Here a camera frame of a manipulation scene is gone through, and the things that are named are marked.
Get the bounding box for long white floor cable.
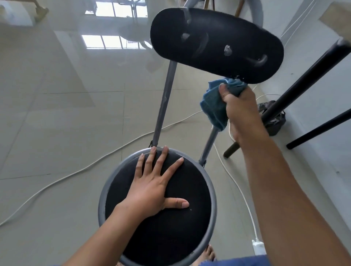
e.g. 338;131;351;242
0;110;204;227

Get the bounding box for person's right foot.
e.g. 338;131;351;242
195;244;218;264

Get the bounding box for person's right forearm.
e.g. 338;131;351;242
238;136;351;266

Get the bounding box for person's right hand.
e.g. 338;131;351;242
219;83;270;149

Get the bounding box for brown cardboard piece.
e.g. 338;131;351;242
319;1;351;39

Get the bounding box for thin white wall cables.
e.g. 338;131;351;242
280;0;325;48

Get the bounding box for person's left forearm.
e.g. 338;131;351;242
62;203;144;266

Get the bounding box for blue cleaning cloth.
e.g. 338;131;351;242
200;78;248;131

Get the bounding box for white power strip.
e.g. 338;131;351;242
252;240;265;259

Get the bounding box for person's left hand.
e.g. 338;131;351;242
115;146;190;220

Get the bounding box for black table leg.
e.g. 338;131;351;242
223;38;351;159
286;109;351;150

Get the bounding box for white power strip cable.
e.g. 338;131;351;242
212;125;259;243

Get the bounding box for person's blue shorts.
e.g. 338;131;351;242
190;254;270;266

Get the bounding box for black bag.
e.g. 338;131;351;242
257;100;286;136

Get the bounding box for grey folding chair black cushions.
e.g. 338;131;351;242
98;0;284;266

